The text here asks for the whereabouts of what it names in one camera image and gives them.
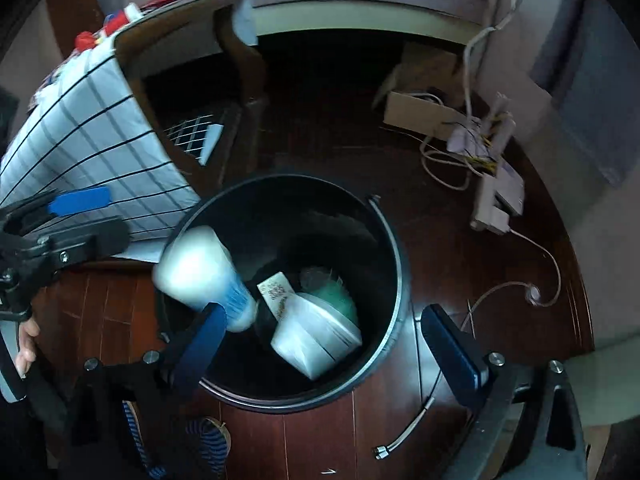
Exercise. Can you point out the white printed receipt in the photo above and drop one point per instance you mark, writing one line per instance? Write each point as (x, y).
(275, 292)

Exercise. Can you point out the black round trash bin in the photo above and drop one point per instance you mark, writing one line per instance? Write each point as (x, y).
(395, 265)

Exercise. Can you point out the person's left hand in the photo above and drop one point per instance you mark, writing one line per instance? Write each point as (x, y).
(27, 345)

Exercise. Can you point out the grey curtain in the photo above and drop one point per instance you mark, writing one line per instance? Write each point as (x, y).
(585, 100)

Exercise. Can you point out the brown cardboard box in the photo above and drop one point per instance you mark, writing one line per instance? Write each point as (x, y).
(425, 110)

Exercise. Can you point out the white checked quilt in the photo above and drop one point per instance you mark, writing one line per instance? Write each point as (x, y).
(90, 125)

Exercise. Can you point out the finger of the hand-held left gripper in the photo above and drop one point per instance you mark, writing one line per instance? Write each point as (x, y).
(95, 240)
(80, 201)

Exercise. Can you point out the white paper packet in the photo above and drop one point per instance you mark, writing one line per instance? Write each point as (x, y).
(310, 342)

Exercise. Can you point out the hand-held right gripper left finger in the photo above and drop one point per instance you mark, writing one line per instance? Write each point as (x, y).
(200, 347)

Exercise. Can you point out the white plastic bottle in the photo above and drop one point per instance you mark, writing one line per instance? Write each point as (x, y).
(200, 265)

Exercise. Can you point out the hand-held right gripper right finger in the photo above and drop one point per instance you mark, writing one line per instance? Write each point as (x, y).
(452, 355)

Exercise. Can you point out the white power strip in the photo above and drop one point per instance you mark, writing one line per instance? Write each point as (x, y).
(500, 205)

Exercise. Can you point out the colourful cloth toy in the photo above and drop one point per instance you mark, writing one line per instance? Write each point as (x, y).
(117, 20)

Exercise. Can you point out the pale bed base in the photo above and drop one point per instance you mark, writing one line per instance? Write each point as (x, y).
(390, 10)

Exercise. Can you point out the crumpled white paper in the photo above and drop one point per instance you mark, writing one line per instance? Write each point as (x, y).
(464, 140)

